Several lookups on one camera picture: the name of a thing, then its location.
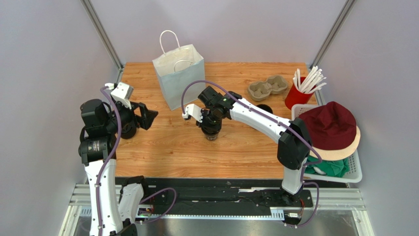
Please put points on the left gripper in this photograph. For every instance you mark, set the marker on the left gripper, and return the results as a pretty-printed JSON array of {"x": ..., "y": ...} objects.
[{"x": 146, "y": 118}]

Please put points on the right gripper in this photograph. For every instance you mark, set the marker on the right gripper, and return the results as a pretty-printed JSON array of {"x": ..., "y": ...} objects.
[{"x": 211, "y": 130}]

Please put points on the single black coffee cup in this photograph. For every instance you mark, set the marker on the single black coffee cup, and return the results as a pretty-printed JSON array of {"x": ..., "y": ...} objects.
[{"x": 210, "y": 133}]

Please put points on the white paper bag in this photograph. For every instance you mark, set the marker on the white paper bag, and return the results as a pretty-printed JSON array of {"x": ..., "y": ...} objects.
[{"x": 176, "y": 69}]

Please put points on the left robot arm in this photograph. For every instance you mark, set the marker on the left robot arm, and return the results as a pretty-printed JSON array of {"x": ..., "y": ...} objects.
[{"x": 111, "y": 215}]

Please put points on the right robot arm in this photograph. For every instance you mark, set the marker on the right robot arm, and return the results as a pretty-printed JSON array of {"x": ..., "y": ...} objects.
[{"x": 291, "y": 136}]

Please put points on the black coffee cup left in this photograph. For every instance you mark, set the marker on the black coffee cup left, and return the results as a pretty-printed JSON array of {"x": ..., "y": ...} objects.
[{"x": 128, "y": 131}]

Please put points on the black coffee cup right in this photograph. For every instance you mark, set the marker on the black coffee cup right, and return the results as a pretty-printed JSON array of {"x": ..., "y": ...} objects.
[{"x": 266, "y": 109}]

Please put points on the bottom pulp cup carrier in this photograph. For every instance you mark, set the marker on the bottom pulp cup carrier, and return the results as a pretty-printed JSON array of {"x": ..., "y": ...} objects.
[{"x": 261, "y": 90}]

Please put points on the red cup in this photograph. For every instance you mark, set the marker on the red cup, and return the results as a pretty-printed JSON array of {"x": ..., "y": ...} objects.
[{"x": 294, "y": 97}]

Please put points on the white paper straws bundle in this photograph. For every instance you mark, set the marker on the white paper straws bundle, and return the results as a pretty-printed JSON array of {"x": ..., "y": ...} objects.
[{"x": 312, "y": 83}]

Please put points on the maroon bucket hat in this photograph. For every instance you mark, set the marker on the maroon bucket hat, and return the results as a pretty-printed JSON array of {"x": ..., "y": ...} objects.
[{"x": 333, "y": 130}]

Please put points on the green cloth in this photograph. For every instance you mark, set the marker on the green cloth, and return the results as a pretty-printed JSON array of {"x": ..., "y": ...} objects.
[{"x": 329, "y": 168}]

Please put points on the white plastic basket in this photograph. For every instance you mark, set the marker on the white plastic basket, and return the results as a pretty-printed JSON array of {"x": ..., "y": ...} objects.
[{"x": 354, "y": 173}]

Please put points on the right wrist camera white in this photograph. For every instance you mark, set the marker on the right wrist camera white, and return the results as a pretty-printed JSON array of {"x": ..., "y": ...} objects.
[{"x": 192, "y": 111}]

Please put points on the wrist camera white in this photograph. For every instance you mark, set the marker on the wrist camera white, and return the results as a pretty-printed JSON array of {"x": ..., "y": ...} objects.
[
  {"x": 192, "y": 111},
  {"x": 121, "y": 92}
]

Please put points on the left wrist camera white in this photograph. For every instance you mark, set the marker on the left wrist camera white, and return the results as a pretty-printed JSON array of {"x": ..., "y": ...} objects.
[{"x": 121, "y": 92}]

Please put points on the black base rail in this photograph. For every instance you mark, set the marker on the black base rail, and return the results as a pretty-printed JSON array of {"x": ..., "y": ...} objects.
[{"x": 221, "y": 197}]

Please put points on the left aluminium frame post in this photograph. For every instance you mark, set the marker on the left aluminium frame post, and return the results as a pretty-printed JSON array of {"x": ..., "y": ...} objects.
[{"x": 91, "y": 12}]

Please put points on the aluminium frame post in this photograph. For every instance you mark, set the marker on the aluminium frame post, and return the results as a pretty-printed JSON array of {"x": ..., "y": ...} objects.
[
  {"x": 333, "y": 32},
  {"x": 91, "y": 12}
]

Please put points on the right aluminium frame post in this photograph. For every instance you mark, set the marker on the right aluminium frame post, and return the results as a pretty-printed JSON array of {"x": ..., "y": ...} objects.
[{"x": 333, "y": 32}]

